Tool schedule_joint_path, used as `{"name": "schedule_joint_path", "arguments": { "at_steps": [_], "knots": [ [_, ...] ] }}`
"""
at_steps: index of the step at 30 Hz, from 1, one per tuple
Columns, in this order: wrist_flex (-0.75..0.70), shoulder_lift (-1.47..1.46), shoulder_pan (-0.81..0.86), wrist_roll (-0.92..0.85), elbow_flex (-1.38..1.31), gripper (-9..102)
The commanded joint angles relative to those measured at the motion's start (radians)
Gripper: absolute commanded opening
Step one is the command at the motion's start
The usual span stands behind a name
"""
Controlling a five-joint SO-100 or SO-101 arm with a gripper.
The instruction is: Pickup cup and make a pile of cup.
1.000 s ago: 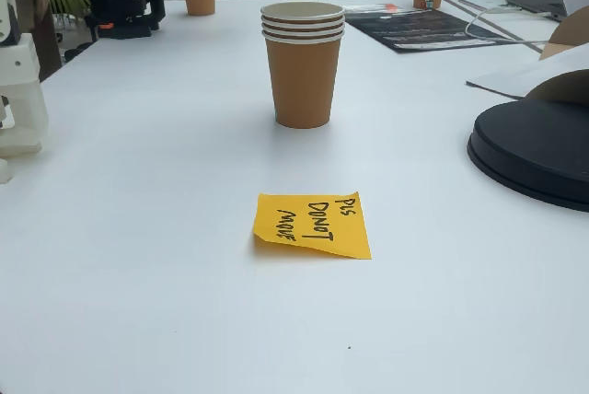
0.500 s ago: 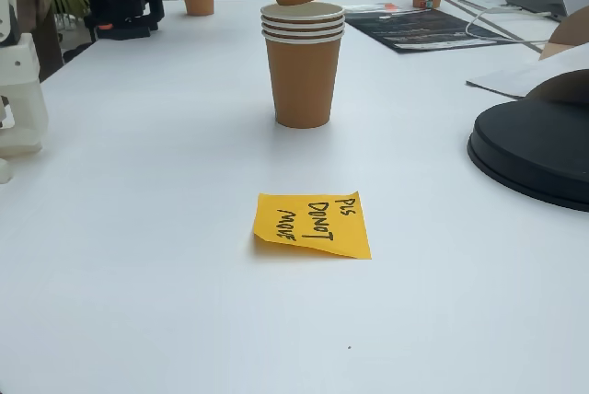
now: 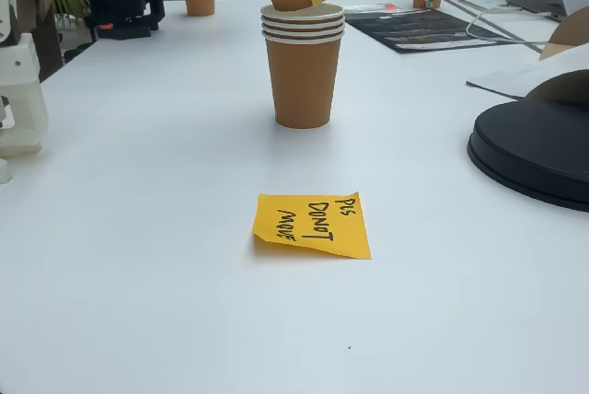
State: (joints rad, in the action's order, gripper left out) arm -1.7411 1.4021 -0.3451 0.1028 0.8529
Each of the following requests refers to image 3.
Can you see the white leaflet orange mark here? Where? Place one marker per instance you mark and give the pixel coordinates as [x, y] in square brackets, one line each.
[389, 7]

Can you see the black printed leaflet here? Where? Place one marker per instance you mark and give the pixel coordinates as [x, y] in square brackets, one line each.
[428, 28]

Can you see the white paper sheet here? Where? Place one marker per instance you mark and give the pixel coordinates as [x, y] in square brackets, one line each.
[520, 76]

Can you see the black round object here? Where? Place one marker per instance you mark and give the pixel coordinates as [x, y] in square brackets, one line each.
[529, 154]

